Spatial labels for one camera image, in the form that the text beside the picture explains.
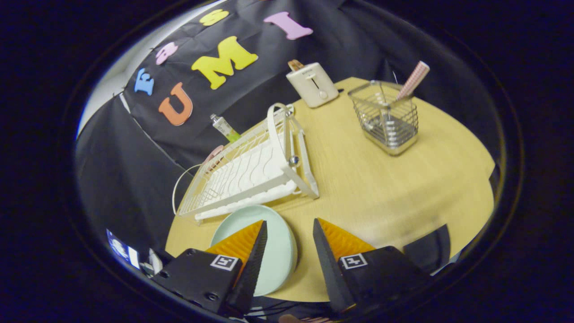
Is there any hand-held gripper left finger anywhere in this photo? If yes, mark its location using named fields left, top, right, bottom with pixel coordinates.
left=150, top=220, right=269, bottom=317

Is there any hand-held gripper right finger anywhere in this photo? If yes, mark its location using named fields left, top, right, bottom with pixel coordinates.
left=313, top=218, right=433, bottom=314

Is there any mint green plate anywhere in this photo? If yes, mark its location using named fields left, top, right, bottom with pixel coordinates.
left=210, top=205, right=298, bottom=297

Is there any white dish rack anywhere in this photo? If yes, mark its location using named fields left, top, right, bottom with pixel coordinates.
left=172, top=103, right=320, bottom=223

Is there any metal wire basket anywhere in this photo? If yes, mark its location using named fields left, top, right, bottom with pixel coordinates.
left=348, top=80, right=419, bottom=156

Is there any pink checkered handle spoon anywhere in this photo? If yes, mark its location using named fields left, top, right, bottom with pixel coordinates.
left=381, top=61, right=430, bottom=135

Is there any pink divided dish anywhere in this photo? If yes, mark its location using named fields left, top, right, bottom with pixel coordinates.
left=202, top=145, right=224, bottom=169

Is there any white side table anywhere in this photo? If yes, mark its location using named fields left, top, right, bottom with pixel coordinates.
left=143, top=248, right=164, bottom=275

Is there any green drink bottle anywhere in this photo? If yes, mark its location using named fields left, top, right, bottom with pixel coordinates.
left=210, top=113, right=241, bottom=143

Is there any black backdrop cloth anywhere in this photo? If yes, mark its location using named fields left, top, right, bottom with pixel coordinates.
left=74, top=0, right=494, bottom=252

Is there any white toaster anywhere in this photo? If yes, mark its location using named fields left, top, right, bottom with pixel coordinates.
left=286, top=62, right=339, bottom=109

